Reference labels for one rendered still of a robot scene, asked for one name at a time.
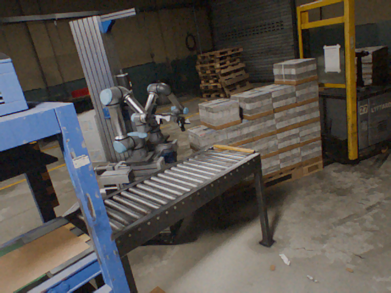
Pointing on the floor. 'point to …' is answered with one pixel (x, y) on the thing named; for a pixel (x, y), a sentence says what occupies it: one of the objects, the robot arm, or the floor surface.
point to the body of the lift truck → (371, 128)
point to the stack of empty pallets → (217, 90)
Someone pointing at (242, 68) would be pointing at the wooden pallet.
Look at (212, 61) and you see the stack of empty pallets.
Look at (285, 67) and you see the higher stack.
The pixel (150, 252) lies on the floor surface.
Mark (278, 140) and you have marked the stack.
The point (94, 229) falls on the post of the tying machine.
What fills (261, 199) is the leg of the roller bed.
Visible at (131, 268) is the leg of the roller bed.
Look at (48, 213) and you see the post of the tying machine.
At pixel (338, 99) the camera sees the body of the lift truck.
